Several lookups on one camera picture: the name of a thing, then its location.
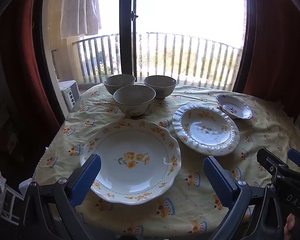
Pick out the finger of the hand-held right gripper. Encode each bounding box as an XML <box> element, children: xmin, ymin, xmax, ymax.
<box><xmin>287</xmin><ymin>148</ymin><xmax>300</xmax><ymax>172</ymax></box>
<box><xmin>256</xmin><ymin>148</ymin><xmax>290</xmax><ymax>180</ymax></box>

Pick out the yellow printed tablecloth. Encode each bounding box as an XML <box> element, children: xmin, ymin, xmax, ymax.
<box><xmin>32</xmin><ymin>81</ymin><xmax>300</xmax><ymax>238</ymax></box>

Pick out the person's right hand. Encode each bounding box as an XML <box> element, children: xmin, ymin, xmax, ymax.
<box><xmin>284</xmin><ymin>214</ymin><xmax>297</xmax><ymax>240</ymax></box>

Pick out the floral ceramic bowl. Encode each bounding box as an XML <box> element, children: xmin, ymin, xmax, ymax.
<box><xmin>143</xmin><ymin>75</ymin><xmax>178</xmax><ymax>100</ymax></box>
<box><xmin>103</xmin><ymin>74</ymin><xmax>136</xmax><ymax>95</ymax></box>
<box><xmin>113</xmin><ymin>85</ymin><xmax>156</xmax><ymax>117</ymax></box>

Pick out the ribbed-rim floral plate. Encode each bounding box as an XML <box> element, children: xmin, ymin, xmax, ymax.
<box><xmin>172</xmin><ymin>103</ymin><xmax>240</xmax><ymax>156</ymax></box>

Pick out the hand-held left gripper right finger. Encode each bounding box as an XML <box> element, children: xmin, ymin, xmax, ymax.
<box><xmin>203</xmin><ymin>156</ymin><xmax>284</xmax><ymax>240</ymax></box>

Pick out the white outdoor air conditioner unit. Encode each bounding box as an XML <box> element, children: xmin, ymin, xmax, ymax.
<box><xmin>58</xmin><ymin>80</ymin><xmax>81</xmax><ymax>113</ymax></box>

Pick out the balcony railing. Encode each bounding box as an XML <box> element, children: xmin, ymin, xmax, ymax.
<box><xmin>72</xmin><ymin>32</ymin><xmax>243</xmax><ymax>90</ymax></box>

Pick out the large scalloped yellow-flower plate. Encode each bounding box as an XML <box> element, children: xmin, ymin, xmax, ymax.
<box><xmin>80</xmin><ymin>119</ymin><xmax>182</xmax><ymax>206</ymax></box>

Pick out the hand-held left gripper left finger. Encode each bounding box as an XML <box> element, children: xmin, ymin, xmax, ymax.
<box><xmin>17</xmin><ymin>154</ymin><xmax>102</xmax><ymax>240</ymax></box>

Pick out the red curtain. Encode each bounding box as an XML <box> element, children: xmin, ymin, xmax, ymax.
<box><xmin>234</xmin><ymin>0</ymin><xmax>300</xmax><ymax>123</ymax></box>
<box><xmin>0</xmin><ymin>0</ymin><xmax>63</xmax><ymax>130</ymax></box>

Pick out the small scalloped patterned dish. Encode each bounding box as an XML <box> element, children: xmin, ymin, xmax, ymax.
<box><xmin>215</xmin><ymin>94</ymin><xmax>254</xmax><ymax>120</ymax></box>

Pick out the white wire rack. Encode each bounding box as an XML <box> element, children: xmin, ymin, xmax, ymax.
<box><xmin>0</xmin><ymin>182</ymin><xmax>24</xmax><ymax>225</ymax></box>

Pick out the white hanging cloth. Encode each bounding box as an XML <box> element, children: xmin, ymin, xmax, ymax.
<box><xmin>50</xmin><ymin>0</ymin><xmax>102</xmax><ymax>40</ymax></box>

